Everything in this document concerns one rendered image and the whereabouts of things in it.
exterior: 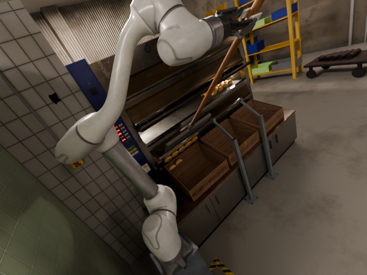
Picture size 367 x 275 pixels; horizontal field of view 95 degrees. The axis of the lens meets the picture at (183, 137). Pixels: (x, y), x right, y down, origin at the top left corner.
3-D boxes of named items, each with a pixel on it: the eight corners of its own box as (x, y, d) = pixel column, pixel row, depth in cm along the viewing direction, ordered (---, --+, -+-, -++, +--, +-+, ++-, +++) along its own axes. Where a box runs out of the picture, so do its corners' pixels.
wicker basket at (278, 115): (232, 132, 257) (228, 116, 244) (254, 113, 278) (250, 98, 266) (262, 137, 217) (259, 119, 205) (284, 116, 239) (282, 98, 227)
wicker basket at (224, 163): (171, 182, 212) (162, 166, 200) (203, 156, 232) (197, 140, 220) (194, 202, 172) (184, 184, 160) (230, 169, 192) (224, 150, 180)
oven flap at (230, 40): (121, 103, 162) (108, 85, 159) (238, 42, 229) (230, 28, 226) (121, 102, 158) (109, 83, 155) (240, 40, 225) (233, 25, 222)
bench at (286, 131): (161, 235, 221) (140, 207, 196) (265, 136, 313) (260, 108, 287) (185, 271, 176) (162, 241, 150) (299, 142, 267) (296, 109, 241)
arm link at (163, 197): (158, 231, 103) (161, 202, 122) (181, 221, 100) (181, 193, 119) (58, 133, 71) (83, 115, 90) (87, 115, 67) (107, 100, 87)
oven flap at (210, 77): (134, 126, 173) (123, 110, 170) (242, 61, 241) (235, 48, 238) (135, 125, 169) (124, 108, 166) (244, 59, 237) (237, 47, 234)
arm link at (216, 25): (207, 57, 56) (219, 51, 59) (217, 31, 48) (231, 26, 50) (189, 40, 58) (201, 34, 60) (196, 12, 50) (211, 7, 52)
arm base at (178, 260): (173, 285, 81) (169, 280, 79) (152, 253, 99) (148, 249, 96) (199, 253, 89) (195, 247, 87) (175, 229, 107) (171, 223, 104)
